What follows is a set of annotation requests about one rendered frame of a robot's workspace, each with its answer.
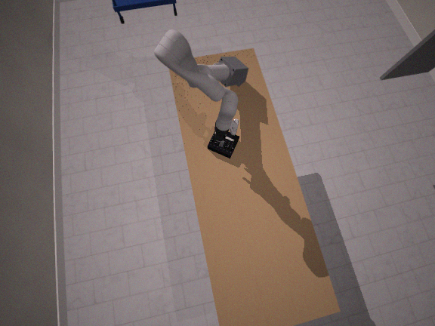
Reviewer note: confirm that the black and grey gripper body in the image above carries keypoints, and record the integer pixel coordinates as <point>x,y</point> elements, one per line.
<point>222,130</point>

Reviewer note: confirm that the black lighting desk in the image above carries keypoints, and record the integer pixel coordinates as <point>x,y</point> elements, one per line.
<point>228,146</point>

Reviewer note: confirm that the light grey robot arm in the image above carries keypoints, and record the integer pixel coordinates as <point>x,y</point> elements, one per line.
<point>173,48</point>

